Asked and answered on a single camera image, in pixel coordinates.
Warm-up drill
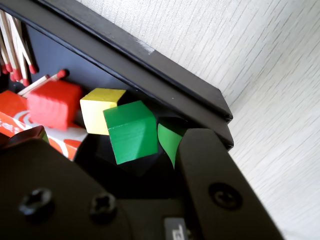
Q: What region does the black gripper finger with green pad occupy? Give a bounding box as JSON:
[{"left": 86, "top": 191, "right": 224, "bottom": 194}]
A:
[{"left": 157, "top": 117, "right": 285, "bottom": 240}]

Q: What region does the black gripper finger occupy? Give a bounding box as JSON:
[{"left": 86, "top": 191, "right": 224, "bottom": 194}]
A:
[{"left": 0, "top": 126, "right": 131, "bottom": 240}]

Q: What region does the red wooden cube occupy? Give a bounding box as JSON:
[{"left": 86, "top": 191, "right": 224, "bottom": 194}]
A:
[{"left": 26, "top": 79, "right": 83, "bottom": 131}]

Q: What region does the green wooden cube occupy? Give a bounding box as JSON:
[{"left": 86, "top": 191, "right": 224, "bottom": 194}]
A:
[{"left": 102, "top": 100, "right": 160, "bottom": 165}]

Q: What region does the yellow wooden cube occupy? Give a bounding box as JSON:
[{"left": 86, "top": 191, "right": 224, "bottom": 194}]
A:
[{"left": 79, "top": 87, "right": 127, "bottom": 136}]

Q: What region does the black box tray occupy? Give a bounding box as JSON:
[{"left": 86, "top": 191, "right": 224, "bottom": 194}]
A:
[{"left": 0, "top": 0, "right": 235, "bottom": 176}]

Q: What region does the red white matchbox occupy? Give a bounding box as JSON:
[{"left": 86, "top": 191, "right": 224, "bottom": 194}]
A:
[{"left": 0, "top": 90, "right": 88, "bottom": 161}]

